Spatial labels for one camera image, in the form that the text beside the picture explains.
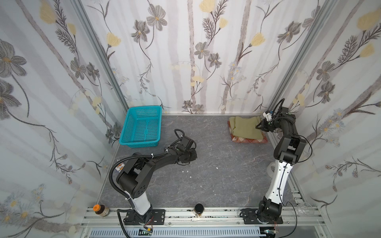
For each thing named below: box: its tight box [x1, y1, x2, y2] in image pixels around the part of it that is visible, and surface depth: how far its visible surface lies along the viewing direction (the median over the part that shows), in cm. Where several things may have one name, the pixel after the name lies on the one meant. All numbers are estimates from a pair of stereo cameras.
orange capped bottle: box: [92, 204, 110, 217], surface depth 72 cm
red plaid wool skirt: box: [227, 119, 268, 144], surface depth 104 cm
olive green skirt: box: [229, 116, 264, 140], surface depth 106 cm
